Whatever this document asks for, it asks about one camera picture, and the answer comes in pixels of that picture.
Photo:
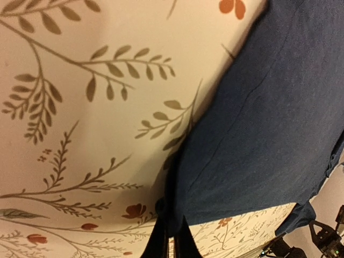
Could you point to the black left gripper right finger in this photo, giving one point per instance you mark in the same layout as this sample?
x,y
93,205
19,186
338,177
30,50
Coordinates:
x,y
184,244

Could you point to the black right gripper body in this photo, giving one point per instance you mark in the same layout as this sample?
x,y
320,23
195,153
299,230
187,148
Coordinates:
x,y
328,239

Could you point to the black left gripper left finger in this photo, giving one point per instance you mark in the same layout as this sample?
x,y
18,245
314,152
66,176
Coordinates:
x,y
158,243

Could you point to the navy blue t-shirt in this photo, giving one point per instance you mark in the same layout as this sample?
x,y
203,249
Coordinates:
x,y
274,131

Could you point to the right robot arm white sleeves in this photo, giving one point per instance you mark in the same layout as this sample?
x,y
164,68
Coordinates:
x,y
279,248

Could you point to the floral patterned table cloth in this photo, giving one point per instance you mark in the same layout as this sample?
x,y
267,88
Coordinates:
x,y
97,98

